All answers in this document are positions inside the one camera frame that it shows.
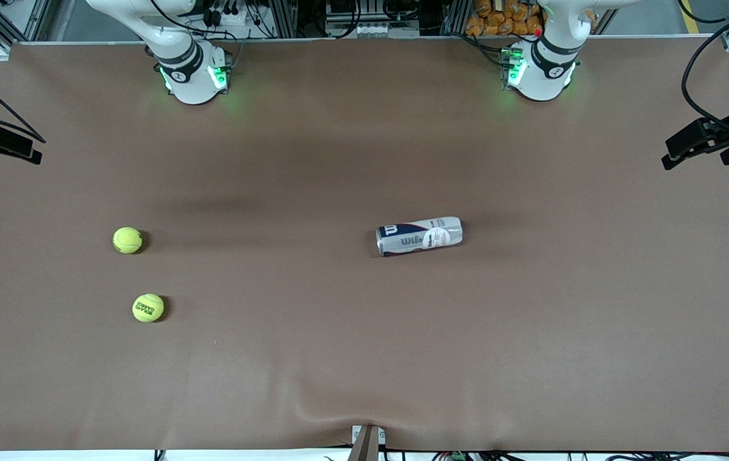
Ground Wilson tennis ball can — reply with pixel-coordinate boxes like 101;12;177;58
375;216;464;257

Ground brown table mat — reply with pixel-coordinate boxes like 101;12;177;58
0;37;729;453

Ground Roland Garros yellow tennis ball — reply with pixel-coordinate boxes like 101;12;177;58
132;293;165;323

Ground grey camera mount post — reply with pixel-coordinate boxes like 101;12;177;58
347;425;387;461

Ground orange snack bags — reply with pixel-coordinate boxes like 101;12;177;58
464;0;546;37

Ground white power strip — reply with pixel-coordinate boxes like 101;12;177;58
201;0;256;28

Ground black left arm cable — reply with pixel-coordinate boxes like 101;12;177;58
680;0;729;138

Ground white terminal block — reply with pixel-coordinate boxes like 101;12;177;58
326;19;392;38

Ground plain yellow tennis ball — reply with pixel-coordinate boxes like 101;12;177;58
113;227;143;255

